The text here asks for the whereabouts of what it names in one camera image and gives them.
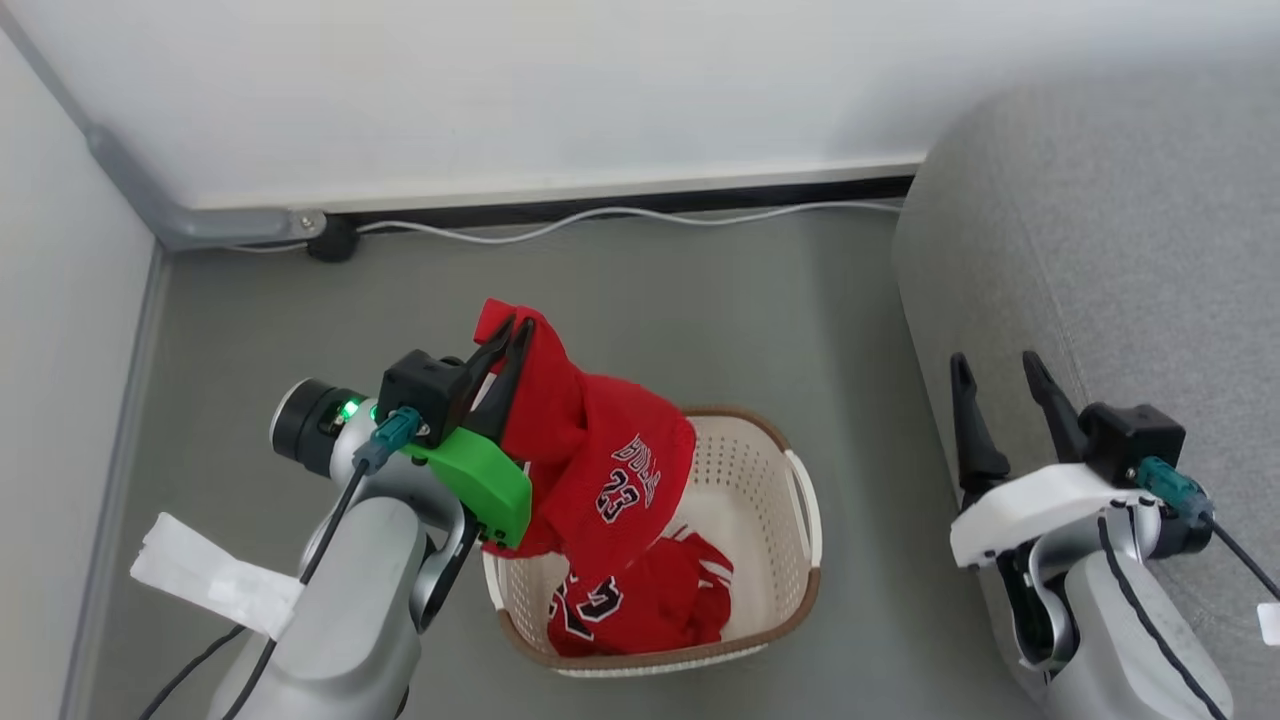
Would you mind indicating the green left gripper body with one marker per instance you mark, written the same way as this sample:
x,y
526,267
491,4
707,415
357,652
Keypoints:
x,y
490,485

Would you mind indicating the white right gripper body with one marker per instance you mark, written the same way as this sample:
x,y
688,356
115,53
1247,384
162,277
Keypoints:
x,y
1030,505

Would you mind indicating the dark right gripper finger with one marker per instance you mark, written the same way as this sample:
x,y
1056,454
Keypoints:
x,y
975,440
1055,410

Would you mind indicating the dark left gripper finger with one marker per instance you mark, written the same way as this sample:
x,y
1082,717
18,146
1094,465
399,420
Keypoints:
x,y
485,365
505,395

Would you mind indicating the red Bulls 23 jersey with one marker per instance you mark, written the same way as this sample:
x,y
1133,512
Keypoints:
x,y
590,430

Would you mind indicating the red basketball jersey large numbers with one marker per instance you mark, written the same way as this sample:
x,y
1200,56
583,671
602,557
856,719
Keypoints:
x,y
655,600

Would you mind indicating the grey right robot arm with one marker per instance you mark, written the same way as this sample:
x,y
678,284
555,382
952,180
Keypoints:
x,y
1120,640

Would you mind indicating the cream perforated laundry basket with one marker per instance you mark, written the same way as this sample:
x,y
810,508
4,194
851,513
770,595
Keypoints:
x,y
745,480

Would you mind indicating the grey fabric sofa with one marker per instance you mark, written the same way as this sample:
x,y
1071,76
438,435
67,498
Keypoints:
x,y
1100,250

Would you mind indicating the black floor plug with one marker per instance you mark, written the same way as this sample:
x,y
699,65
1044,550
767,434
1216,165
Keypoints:
x,y
332,240

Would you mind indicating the black baseboard strip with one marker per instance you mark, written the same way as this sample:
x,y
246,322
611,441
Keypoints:
x,y
620,205

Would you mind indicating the small white tag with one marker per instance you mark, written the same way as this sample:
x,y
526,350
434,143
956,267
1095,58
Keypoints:
x,y
1270,623

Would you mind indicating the white paper tag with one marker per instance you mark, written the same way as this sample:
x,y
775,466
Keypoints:
x,y
210,575

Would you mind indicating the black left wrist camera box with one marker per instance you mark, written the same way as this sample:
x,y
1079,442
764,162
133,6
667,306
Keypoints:
x,y
420,388

